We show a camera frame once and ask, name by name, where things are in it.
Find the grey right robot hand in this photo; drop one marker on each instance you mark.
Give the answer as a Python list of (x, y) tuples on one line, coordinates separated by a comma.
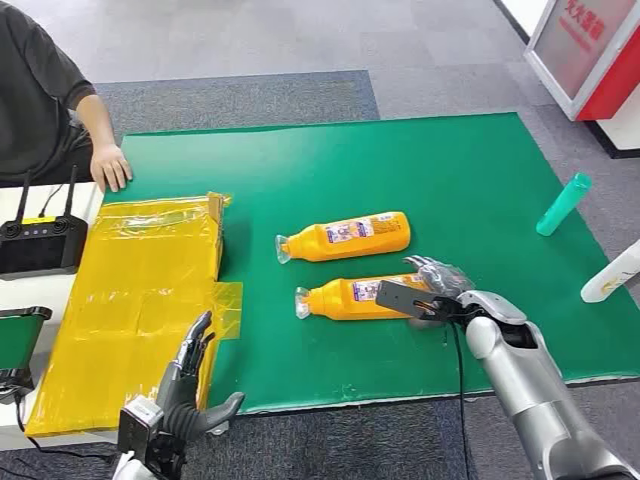
[(440, 278)]

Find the person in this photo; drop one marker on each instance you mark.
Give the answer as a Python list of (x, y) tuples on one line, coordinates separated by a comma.
[(30, 86)]

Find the green table mat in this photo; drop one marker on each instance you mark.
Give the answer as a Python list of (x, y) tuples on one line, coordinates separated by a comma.
[(350, 166)]

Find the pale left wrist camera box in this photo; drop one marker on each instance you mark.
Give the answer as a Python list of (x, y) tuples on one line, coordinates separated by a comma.
[(140, 427)]

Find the black tablet with green screen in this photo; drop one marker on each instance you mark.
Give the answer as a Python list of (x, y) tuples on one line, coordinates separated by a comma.
[(20, 341)]

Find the black remote controller with antennas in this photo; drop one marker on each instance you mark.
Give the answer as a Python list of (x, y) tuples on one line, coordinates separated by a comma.
[(42, 245)]

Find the yellow taped cardboard box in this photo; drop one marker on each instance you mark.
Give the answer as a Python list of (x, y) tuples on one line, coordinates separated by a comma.
[(125, 311)]

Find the person's forearm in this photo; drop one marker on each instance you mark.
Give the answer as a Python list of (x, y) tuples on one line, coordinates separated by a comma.
[(97, 122)]

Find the teal plastic bottle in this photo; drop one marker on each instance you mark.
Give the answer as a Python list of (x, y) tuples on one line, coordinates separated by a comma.
[(564, 204)]

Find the orange bottle with label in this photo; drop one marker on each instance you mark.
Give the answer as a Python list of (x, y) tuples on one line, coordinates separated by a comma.
[(345, 299), (345, 237)]

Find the white plastic bottle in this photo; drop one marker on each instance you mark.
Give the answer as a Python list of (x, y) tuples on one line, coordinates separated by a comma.
[(612, 275)]

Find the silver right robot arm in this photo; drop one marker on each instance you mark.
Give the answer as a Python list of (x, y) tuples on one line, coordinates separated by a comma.
[(530, 384)]

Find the white platform with black edge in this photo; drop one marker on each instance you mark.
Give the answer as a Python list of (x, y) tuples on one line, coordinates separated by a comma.
[(620, 129)]

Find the person's hand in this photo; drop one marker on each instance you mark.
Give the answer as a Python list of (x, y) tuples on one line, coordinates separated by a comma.
[(111, 167)]

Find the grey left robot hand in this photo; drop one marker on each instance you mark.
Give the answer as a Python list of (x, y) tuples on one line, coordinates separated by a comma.
[(176, 397)]

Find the red and white cabinet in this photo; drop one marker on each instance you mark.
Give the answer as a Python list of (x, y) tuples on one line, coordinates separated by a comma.
[(585, 53)]

